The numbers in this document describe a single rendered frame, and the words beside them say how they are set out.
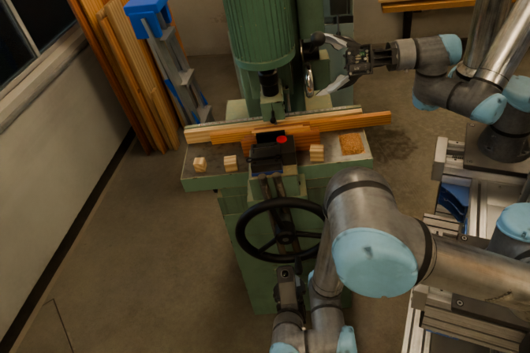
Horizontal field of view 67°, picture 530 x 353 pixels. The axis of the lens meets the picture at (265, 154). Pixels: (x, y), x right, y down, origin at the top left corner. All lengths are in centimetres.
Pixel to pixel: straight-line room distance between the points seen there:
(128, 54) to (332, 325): 201
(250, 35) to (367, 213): 61
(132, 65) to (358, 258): 218
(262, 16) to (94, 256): 180
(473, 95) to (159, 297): 168
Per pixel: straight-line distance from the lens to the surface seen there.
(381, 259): 60
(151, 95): 266
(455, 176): 151
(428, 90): 110
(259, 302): 189
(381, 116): 136
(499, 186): 148
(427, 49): 105
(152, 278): 224
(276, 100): 123
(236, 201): 134
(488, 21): 129
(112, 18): 250
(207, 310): 205
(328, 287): 96
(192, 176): 129
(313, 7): 133
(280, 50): 112
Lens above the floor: 175
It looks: 41 degrees down
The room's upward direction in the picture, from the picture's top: 11 degrees counter-clockwise
